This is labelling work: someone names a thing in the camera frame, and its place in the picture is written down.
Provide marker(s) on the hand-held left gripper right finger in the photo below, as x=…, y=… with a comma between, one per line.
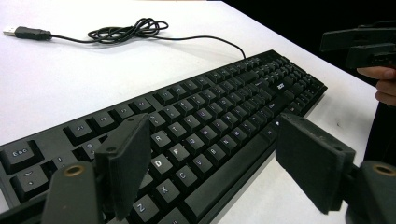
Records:
x=314, y=161

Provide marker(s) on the black computer keyboard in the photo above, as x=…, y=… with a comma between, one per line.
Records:
x=218, y=102

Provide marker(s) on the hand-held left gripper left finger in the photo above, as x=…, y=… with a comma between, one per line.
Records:
x=124, y=168

